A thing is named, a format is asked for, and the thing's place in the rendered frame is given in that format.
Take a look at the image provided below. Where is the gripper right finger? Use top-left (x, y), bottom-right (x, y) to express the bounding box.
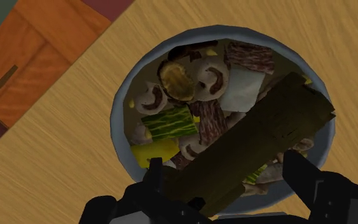
top-left (282, 150), bottom-right (358, 224)

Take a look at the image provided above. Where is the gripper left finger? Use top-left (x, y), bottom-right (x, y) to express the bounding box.
top-left (79, 157), bottom-right (212, 224)

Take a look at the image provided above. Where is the grey bowl of food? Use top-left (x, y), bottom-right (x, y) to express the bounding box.
top-left (109, 24), bottom-right (337, 216)

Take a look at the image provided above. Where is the dark olive flat block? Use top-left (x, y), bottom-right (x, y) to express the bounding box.
top-left (165, 71), bottom-right (336, 218)

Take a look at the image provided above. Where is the orange wooden cabinet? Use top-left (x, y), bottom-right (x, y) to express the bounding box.
top-left (0, 0), bottom-right (113, 130)

